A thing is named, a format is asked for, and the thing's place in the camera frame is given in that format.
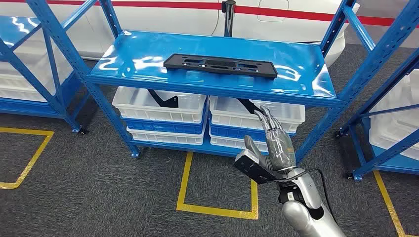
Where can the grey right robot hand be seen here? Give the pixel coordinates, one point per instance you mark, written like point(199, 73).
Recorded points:
point(281, 147)

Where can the long black plastic frame part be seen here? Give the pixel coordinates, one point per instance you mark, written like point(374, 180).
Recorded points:
point(171, 62)

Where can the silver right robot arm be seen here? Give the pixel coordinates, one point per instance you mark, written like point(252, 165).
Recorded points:
point(301, 216)

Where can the blue steel shelf rack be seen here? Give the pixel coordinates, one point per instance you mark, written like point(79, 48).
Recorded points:
point(137, 59)
point(392, 149)
point(13, 29)

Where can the white plastic crate stack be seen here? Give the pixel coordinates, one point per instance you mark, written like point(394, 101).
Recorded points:
point(19, 85)
point(392, 130)

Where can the red barrier belt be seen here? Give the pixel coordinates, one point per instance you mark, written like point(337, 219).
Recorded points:
point(163, 5)
point(294, 13)

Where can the white car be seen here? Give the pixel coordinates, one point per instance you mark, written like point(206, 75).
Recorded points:
point(163, 19)

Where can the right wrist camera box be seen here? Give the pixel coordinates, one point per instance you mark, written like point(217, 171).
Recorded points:
point(252, 165)

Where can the black bracket part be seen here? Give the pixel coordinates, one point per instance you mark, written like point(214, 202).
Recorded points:
point(245, 104)
point(170, 102)

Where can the black stanchion post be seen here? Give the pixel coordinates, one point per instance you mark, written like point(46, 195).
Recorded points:
point(228, 16)

